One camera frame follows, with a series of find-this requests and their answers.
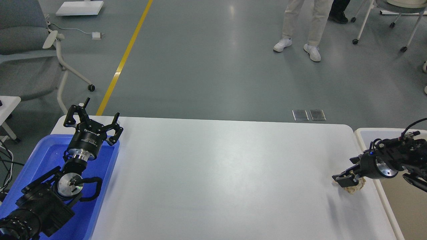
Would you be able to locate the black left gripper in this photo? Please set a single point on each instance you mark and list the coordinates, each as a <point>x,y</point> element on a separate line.
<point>87,139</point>

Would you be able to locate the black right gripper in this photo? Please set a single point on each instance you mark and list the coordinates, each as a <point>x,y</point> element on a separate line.
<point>369,167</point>

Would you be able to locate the brown paper ball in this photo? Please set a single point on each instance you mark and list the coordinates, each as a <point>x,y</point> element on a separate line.
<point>354,189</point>

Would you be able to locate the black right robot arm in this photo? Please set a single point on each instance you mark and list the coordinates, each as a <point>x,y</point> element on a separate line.
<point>386,157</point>

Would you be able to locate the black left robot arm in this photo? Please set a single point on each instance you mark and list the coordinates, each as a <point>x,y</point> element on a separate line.
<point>61,188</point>

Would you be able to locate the white plastic bin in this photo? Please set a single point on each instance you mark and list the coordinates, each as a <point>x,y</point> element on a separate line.
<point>408,203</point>

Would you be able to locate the right metal floor plate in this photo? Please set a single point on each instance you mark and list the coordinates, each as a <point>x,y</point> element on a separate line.
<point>317,115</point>

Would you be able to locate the metal floor plate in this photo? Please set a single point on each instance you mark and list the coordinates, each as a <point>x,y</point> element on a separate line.
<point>300,115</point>
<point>317,115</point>

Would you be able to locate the left metal floor plate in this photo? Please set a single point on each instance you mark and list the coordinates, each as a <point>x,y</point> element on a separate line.
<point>300,115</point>

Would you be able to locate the white side table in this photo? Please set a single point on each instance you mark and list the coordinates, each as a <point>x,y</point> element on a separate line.
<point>9,103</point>

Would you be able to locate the grey office chair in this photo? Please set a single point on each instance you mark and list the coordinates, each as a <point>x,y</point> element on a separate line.
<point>32,64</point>

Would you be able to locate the white flat floor base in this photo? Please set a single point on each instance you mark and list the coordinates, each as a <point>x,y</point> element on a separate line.
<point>80,8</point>

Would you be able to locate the person in black shoes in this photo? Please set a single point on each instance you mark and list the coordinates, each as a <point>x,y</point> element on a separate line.
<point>336,13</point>

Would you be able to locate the white power adapter with cable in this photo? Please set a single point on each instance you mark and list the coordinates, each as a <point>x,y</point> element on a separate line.
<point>93,35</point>

